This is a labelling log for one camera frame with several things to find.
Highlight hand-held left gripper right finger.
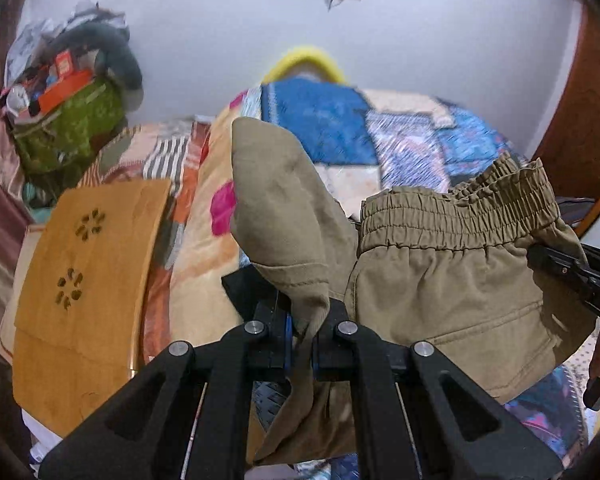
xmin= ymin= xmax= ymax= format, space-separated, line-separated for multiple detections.
xmin=312 ymin=297 xmax=566 ymax=480

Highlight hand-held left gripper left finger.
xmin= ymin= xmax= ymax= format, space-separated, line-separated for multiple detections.
xmin=37 ymin=262 xmax=296 ymax=480

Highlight khaki pants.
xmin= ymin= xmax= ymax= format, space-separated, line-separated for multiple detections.
xmin=230 ymin=116 xmax=599 ymax=466

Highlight floral bed sheet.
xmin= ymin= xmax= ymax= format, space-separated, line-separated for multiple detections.
xmin=77 ymin=105 xmax=263 ymax=366

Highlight brown wooden door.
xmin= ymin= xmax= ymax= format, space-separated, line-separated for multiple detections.
xmin=532 ymin=2 xmax=600 ymax=202

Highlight wooden board with flower cutouts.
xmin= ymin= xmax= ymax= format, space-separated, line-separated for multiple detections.
xmin=11 ymin=178 xmax=174 ymax=439

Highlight blue patchwork blanket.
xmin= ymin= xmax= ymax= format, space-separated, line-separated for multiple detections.
xmin=230 ymin=80 xmax=598 ymax=480

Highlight yellow foam tube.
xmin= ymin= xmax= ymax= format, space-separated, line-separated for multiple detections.
xmin=259 ymin=46 xmax=349 ymax=86

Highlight green patterned bag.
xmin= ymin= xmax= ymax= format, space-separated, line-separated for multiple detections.
xmin=11 ymin=80 xmax=129 ymax=177

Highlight striped pink curtain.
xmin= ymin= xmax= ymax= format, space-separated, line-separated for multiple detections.
xmin=0 ymin=0 xmax=38 ymax=411

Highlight grey plush pillow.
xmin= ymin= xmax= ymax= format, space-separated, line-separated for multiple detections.
xmin=55 ymin=21 xmax=145 ymax=111

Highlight orange box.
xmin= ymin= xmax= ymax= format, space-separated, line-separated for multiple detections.
xmin=36 ymin=69 xmax=95 ymax=112

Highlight pile of grey clothes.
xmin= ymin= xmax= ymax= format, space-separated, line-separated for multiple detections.
xmin=4 ymin=2 xmax=127 ymax=63

